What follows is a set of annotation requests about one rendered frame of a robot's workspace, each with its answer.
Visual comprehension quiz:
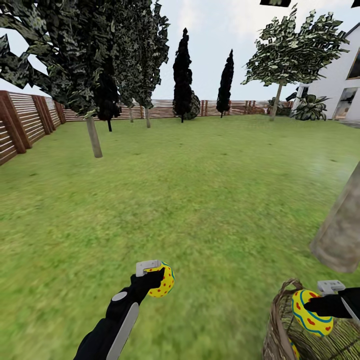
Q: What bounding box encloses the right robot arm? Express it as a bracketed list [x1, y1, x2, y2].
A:
[304, 279, 360, 326]

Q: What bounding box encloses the wicker basket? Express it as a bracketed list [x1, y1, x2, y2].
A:
[262, 278, 360, 360]

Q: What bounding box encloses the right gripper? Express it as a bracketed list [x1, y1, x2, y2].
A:
[304, 294, 347, 319]

